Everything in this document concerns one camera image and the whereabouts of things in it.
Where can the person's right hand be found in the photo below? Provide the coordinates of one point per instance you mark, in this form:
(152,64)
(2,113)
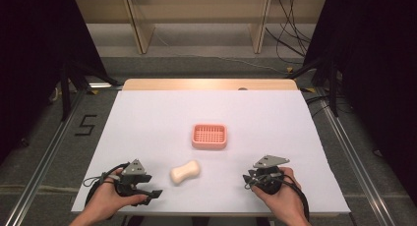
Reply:
(282,195)

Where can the metal floor rail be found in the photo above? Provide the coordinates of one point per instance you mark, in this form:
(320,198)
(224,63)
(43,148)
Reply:
(42,160)
(357,160)

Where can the black curtain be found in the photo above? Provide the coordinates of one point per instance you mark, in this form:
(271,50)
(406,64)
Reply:
(29,72)
(377,72)

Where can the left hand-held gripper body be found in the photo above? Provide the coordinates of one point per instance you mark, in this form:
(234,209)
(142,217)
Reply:
(131,173)

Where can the person's left hand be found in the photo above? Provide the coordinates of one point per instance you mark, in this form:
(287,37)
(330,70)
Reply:
(108,196)

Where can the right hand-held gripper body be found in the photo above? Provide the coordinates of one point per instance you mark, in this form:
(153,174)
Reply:
(268,177)

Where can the beige wooden shelf unit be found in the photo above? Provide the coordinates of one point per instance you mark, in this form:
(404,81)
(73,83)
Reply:
(141,26)

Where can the black tripod stand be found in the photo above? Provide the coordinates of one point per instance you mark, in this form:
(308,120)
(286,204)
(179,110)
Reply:
(332,88)
(67,91)

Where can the white table sheet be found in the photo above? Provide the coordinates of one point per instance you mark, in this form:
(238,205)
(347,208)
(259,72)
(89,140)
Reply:
(209,108)

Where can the wooden table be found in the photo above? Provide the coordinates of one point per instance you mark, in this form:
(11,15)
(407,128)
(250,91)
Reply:
(203,84)

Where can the cream soap bar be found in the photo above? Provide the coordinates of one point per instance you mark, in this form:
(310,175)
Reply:
(185,172)

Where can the pink soap dish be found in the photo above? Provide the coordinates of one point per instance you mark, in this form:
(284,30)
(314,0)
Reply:
(209,136)

